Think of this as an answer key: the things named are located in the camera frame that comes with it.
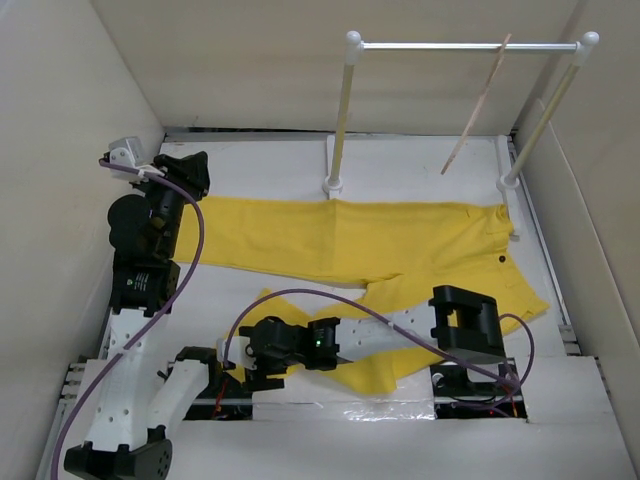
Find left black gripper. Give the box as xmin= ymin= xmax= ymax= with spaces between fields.
xmin=130 ymin=150 xmax=208 ymax=258

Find yellow trousers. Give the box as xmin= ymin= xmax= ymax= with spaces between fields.
xmin=172 ymin=194 xmax=552 ymax=399

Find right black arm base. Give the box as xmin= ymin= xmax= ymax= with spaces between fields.
xmin=431 ymin=362 xmax=528 ymax=420

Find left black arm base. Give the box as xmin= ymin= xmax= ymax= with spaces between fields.
xmin=184 ymin=374 xmax=253 ymax=421

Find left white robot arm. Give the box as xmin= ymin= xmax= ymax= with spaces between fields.
xmin=50 ymin=151 xmax=223 ymax=479

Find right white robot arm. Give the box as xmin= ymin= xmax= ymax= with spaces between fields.
xmin=217 ymin=285 xmax=520 ymax=394

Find wooden clothes hanger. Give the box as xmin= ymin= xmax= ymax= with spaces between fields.
xmin=440 ymin=33 xmax=512 ymax=175

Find white clothes rack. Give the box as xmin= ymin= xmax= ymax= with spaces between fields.
xmin=322 ymin=31 xmax=600 ymax=240

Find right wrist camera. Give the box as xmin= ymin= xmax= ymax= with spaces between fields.
xmin=216 ymin=336 xmax=256 ymax=370

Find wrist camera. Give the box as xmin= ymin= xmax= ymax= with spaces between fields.
xmin=103 ymin=137 xmax=150 ymax=175
xmin=216 ymin=336 xmax=256 ymax=370

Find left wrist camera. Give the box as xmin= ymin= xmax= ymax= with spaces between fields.
xmin=103 ymin=137 xmax=150 ymax=175

